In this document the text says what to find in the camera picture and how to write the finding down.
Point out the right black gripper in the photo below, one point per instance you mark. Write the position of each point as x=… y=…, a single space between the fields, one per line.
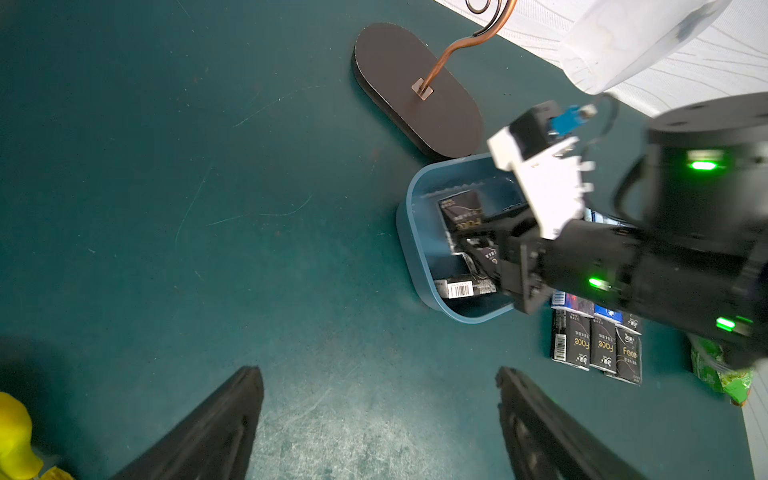
x=591 y=260

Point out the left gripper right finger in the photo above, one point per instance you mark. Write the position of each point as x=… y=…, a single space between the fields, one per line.
x=543 y=441

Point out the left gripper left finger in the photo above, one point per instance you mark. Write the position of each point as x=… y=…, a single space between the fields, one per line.
x=214 y=441

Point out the dark blue tissue pack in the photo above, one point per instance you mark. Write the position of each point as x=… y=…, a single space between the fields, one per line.
x=571 y=303

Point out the blue pocket tissue pack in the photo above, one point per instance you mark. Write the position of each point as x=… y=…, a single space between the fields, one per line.
x=608 y=314

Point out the black Face tissue pack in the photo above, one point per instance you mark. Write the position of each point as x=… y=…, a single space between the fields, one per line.
x=632 y=323
x=628 y=357
x=570 y=341
x=603 y=345

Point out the teal plastic storage box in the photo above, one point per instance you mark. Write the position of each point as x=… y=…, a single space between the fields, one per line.
x=424 y=239

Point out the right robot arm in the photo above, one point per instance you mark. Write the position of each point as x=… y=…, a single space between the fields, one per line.
x=688 y=247

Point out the black Face pack in box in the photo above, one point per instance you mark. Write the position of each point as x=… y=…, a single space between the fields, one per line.
x=462 y=211

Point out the green snack bag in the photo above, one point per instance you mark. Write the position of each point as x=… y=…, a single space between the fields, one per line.
x=708 y=365

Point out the yellow banana toy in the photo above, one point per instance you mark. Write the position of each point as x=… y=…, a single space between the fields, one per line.
x=18 y=460

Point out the metal scroll cup stand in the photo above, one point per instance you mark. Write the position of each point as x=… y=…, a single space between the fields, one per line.
x=415 y=90

